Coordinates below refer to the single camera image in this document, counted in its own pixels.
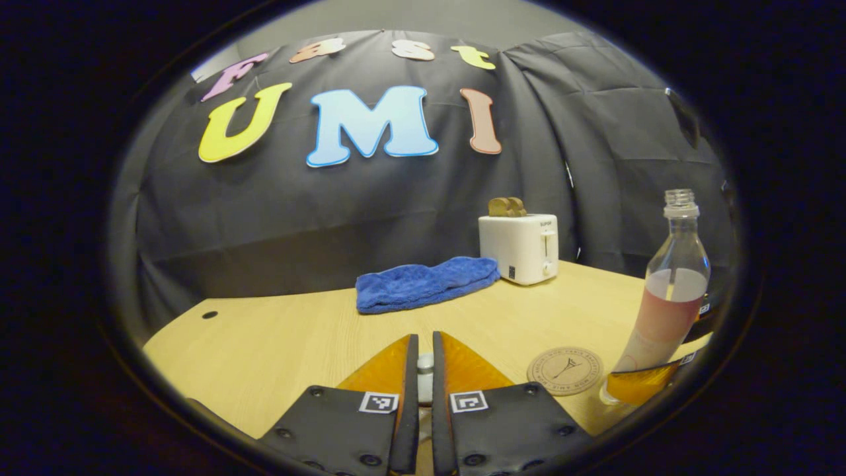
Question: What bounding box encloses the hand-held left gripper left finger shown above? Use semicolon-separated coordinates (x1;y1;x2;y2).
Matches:
258;334;420;475

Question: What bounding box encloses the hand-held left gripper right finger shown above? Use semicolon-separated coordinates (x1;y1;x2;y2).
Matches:
432;331;594;476

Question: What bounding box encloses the clear plastic water bottle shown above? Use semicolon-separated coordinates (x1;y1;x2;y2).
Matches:
599;188;712;405

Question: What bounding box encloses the round cork coaster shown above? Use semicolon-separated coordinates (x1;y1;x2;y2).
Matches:
527;347;603;397

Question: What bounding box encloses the blue towel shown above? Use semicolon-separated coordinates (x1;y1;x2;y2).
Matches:
356;257;501;315

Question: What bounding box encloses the white toaster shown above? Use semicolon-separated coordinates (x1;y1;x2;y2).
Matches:
479;213;560;286

